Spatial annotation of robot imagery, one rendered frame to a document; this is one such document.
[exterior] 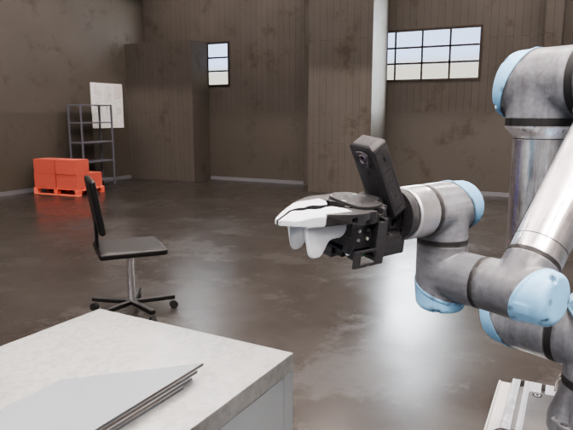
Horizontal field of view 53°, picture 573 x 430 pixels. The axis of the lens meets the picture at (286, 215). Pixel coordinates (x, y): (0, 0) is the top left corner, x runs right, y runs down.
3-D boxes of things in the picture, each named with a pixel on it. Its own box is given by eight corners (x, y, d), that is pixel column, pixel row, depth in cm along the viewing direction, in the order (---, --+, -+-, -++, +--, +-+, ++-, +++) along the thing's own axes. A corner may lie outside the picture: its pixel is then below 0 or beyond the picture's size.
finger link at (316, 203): (274, 259, 68) (332, 248, 74) (278, 212, 66) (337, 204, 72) (259, 251, 70) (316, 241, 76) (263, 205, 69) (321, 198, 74)
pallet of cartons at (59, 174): (65, 188, 1228) (62, 155, 1216) (107, 192, 1175) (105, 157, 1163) (31, 193, 1153) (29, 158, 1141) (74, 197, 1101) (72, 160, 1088)
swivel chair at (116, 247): (137, 294, 506) (132, 170, 487) (194, 310, 466) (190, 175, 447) (66, 317, 451) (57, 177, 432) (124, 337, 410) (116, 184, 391)
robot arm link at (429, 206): (445, 191, 78) (400, 178, 85) (423, 194, 76) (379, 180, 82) (436, 243, 81) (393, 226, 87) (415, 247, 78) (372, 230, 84)
